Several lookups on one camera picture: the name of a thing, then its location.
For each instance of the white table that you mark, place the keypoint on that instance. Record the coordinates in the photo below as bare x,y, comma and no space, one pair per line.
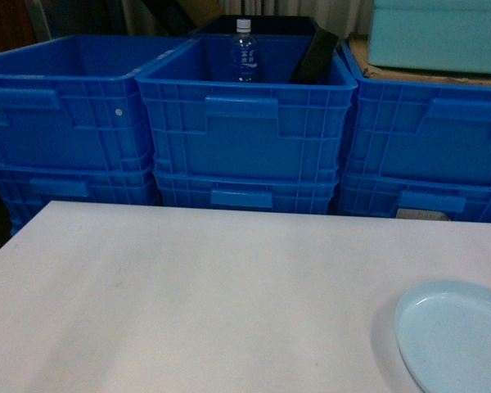
112,298

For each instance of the blue crate top left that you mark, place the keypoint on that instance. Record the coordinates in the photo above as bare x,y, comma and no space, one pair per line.
74,103

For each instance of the blue crate bottom left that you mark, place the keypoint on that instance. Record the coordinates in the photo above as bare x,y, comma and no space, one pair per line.
25,191

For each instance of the light blue oval tray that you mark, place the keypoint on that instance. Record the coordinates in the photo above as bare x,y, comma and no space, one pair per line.
443,332

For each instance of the clear water bottle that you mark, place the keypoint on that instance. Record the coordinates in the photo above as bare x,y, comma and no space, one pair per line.
243,53

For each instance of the teal foam block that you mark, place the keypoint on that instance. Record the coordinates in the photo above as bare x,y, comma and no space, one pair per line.
431,35

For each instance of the blue crate bottom middle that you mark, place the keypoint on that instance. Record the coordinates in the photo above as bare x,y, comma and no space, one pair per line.
221,193

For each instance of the blue crate bottom right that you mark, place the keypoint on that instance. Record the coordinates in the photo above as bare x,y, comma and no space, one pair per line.
369,195

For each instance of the blue crate top right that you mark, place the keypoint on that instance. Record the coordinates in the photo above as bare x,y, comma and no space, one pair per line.
436,132

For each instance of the blue crate top middle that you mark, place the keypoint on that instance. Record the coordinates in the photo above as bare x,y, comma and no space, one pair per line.
205,124

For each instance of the black angled box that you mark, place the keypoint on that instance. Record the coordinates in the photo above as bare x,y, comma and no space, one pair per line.
316,58

